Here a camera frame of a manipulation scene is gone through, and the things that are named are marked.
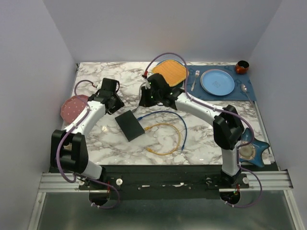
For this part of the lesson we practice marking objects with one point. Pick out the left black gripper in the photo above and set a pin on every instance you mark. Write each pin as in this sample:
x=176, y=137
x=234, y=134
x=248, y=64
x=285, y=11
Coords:
x=120, y=105

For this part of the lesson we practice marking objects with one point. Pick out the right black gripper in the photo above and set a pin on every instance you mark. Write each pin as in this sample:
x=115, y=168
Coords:
x=144, y=101

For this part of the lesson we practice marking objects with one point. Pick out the black network switch box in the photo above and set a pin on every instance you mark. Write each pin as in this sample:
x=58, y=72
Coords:
x=129, y=125

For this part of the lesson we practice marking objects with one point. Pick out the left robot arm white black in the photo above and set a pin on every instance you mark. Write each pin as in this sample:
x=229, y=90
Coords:
x=68, y=146

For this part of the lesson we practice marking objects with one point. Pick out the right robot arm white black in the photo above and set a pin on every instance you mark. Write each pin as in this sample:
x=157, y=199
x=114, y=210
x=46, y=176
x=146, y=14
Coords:
x=227, y=126

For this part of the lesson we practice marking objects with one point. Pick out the dark teal square plate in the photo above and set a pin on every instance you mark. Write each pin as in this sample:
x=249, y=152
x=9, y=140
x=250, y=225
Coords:
x=178, y=82

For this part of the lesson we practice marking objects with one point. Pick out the pink dotted plate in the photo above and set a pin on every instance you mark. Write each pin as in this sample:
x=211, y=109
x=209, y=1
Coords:
x=71, y=109

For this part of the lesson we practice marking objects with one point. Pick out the blue cloth placemat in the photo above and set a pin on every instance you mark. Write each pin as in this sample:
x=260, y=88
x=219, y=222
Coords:
x=236, y=95

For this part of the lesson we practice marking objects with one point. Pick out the blue round plate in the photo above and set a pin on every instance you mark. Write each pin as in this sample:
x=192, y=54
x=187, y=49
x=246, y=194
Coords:
x=217, y=82

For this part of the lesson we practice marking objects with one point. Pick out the silver spoon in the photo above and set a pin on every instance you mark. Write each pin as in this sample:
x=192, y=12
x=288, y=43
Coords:
x=244, y=90

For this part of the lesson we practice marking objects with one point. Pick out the red brown small bowl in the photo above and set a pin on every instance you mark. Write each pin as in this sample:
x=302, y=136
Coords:
x=242, y=67

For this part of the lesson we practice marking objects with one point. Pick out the blue star shaped dish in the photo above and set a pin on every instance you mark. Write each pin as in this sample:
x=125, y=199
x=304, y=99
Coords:
x=252, y=153

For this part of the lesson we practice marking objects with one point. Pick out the black mounting base rail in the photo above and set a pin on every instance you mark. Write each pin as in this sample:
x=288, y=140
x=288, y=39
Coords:
x=155, y=182

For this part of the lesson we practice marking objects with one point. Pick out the aluminium frame rail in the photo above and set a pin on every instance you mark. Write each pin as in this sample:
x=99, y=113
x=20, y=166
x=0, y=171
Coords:
x=271, y=181

